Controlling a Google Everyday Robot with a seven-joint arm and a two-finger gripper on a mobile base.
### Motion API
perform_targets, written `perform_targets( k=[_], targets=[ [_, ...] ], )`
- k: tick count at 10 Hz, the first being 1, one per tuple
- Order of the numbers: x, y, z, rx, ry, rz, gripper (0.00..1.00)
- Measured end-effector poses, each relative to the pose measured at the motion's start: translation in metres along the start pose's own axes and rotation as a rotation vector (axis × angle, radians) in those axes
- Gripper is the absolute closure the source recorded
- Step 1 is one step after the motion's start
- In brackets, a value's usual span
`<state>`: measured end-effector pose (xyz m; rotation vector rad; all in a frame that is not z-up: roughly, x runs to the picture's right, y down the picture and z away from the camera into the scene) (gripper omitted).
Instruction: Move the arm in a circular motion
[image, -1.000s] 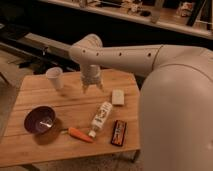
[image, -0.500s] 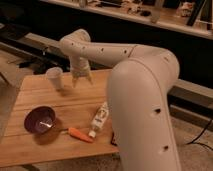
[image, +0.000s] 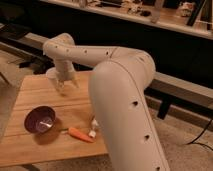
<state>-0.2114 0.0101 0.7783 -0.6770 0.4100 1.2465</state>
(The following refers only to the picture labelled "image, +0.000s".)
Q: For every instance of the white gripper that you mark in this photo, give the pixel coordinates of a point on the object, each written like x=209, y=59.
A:
x=64, y=72

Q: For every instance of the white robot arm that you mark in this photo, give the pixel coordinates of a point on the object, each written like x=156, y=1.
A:
x=116, y=91

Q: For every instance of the white paper cup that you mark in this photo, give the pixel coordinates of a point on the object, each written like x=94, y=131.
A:
x=51, y=74

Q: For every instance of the purple bowl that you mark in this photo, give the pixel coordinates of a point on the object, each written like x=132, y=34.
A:
x=40, y=120

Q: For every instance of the orange carrot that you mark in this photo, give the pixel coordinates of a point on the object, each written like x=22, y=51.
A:
x=76, y=133

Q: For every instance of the wooden table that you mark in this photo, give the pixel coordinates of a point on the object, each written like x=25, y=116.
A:
x=18, y=147

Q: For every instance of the white squeeze bottle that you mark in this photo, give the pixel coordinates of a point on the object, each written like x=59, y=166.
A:
x=94, y=128

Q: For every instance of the long wooden bench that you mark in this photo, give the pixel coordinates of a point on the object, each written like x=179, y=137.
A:
x=180, y=86

